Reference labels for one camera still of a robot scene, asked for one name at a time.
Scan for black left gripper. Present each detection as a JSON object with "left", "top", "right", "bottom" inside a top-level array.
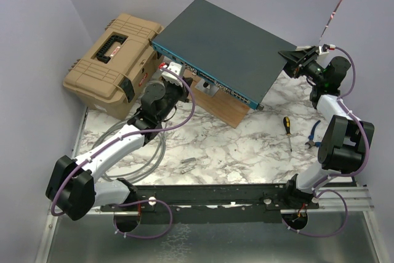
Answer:
[{"left": 158, "top": 75, "right": 193, "bottom": 123}]

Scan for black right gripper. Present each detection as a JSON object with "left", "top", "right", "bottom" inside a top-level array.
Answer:
[{"left": 276, "top": 46, "right": 325, "bottom": 86}]

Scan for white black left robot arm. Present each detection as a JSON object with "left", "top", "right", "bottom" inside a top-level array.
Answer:
[{"left": 46, "top": 73, "right": 196, "bottom": 221}]

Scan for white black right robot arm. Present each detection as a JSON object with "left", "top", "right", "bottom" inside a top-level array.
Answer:
[{"left": 279, "top": 44, "right": 374, "bottom": 208}]

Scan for wooden base board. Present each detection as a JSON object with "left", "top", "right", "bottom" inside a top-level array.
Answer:
[{"left": 184, "top": 70, "right": 249, "bottom": 128}]

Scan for yellow black screwdriver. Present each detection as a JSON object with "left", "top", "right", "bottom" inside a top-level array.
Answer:
[{"left": 283, "top": 116, "right": 292, "bottom": 152}]

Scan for tan plastic tool case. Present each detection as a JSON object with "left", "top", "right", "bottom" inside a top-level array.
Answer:
[{"left": 63, "top": 14, "right": 164, "bottom": 119}]

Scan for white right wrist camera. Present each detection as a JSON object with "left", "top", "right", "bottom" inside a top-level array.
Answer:
[{"left": 318, "top": 44, "right": 336, "bottom": 56}]

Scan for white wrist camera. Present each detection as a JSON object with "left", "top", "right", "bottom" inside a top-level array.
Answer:
[
  {"left": 159, "top": 62, "right": 185, "bottom": 86},
  {"left": 318, "top": 44, "right": 336, "bottom": 56}
]

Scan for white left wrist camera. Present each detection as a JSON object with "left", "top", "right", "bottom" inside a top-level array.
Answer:
[{"left": 159, "top": 62, "right": 185, "bottom": 86}]

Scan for metal switch stand bracket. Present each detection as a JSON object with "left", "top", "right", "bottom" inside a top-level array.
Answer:
[{"left": 195, "top": 79, "right": 219, "bottom": 97}]

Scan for grey coiled network cable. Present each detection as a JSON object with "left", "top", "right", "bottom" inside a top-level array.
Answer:
[{"left": 90, "top": 119, "right": 173, "bottom": 183}]

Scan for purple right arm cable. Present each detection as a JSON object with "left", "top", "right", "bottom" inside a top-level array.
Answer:
[{"left": 287, "top": 46, "right": 370, "bottom": 238}]

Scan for dark blue network switch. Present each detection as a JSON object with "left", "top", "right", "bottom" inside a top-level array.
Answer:
[{"left": 151, "top": 0, "right": 296, "bottom": 110}]

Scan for blue handled pliers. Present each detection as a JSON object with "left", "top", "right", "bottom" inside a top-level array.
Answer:
[{"left": 305, "top": 120, "right": 321, "bottom": 149}]

